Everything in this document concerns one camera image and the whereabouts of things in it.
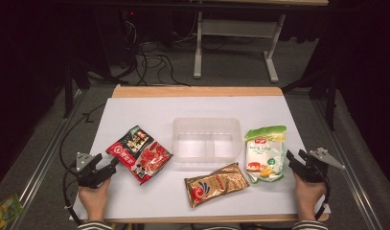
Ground person's right hand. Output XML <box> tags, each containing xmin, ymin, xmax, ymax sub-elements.
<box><xmin>292</xmin><ymin>172</ymin><xmax>327</xmax><ymax>222</ymax></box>

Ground clear plastic container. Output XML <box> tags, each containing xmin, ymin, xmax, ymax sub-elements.
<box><xmin>172</xmin><ymin>117</ymin><xmax>242</xmax><ymax>164</ymax></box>

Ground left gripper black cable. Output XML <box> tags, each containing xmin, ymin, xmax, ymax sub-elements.
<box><xmin>58</xmin><ymin>103</ymin><xmax>107</xmax><ymax>226</ymax></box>

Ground black stand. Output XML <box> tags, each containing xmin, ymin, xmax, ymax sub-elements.
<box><xmin>61</xmin><ymin>58</ymin><xmax>92</xmax><ymax>120</ymax></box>
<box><xmin>281</xmin><ymin>68</ymin><xmax>340</xmax><ymax>132</ymax></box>

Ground gold foil packet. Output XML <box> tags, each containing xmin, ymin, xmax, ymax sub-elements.
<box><xmin>183</xmin><ymin>162</ymin><xmax>250</xmax><ymax>209</ymax></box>

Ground person's left hand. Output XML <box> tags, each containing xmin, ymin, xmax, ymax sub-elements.
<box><xmin>78</xmin><ymin>177</ymin><xmax>112</xmax><ymax>223</ymax></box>

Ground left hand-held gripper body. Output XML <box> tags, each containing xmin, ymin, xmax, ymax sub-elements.
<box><xmin>75</xmin><ymin>151</ymin><xmax>111</xmax><ymax>190</ymax></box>

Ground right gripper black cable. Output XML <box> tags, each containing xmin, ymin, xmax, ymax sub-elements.
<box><xmin>313</xmin><ymin>171</ymin><xmax>333</xmax><ymax>221</ymax></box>

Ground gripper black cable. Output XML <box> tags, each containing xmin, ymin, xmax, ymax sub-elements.
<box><xmin>58</xmin><ymin>103</ymin><xmax>107</xmax><ymax>226</ymax></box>
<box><xmin>313</xmin><ymin>171</ymin><xmax>333</xmax><ymax>221</ymax></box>

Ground wooden table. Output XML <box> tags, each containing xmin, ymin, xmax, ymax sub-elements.
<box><xmin>69</xmin><ymin>84</ymin><xmax>332</xmax><ymax>224</ymax></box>

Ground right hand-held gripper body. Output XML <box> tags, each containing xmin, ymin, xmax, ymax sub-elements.
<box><xmin>293</xmin><ymin>147</ymin><xmax>346</xmax><ymax>184</ymax></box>

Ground green and yellow packet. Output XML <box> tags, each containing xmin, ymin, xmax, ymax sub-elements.
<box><xmin>0</xmin><ymin>193</ymin><xmax>25</xmax><ymax>230</ymax></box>

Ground white metal desk frame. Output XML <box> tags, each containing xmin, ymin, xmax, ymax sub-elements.
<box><xmin>191</xmin><ymin>0</ymin><xmax>330</xmax><ymax>84</ymax></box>

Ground white and green food packet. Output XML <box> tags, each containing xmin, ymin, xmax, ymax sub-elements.
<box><xmin>243</xmin><ymin>125</ymin><xmax>287</xmax><ymax>185</ymax></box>

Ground white table sheet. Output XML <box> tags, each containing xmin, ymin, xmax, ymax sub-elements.
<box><xmin>69</xmin><ymin>95</ymin><xmax>332</xmax><ymax>221</ymax></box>

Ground red and black food packet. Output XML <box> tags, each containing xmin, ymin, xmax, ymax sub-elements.
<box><xmin>104</xmin><ymin>125</ymin><xmax>173</xmax><ymax>186</ymax></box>

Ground metal floor rail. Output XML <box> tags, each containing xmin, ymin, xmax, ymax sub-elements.
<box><xmin>0</xmin><ymin>89</ymin><xmax>85</xmax><ymax>230</ymax></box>
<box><xmin>310</xmin><ymin>98</ymin><xmax>380</xmax><ymax>230</ymax></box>

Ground black floor cables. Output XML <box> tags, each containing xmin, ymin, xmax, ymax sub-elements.
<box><xmin>119</xmin><ymin>12</ymin><xmax>191</xmax><ymax>87</ymax></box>

